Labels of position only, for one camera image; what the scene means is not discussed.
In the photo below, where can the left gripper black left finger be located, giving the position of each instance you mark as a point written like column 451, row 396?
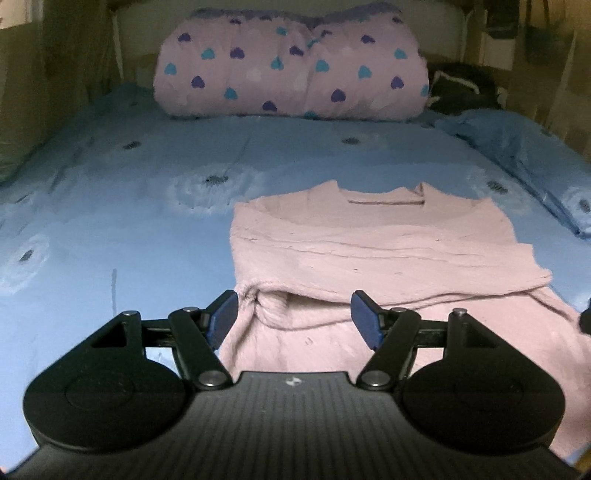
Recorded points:
column 194, row 336

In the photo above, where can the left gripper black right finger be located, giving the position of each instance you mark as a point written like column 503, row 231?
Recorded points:
column 395, row 336

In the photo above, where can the pink cable-knit sweater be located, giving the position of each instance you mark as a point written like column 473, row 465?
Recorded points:
column 299, row 257

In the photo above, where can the blue dandelion bed sheet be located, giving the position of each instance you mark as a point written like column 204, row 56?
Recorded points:
column 129, row 209

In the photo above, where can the blue dandelion pillow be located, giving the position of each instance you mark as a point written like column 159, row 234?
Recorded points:
column 546, row 167

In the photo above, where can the black fabric item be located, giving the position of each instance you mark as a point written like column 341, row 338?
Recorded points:
column 456, row 87

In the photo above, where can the pink heart-print rolled quilt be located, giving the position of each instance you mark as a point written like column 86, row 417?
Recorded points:
column 372, row 71

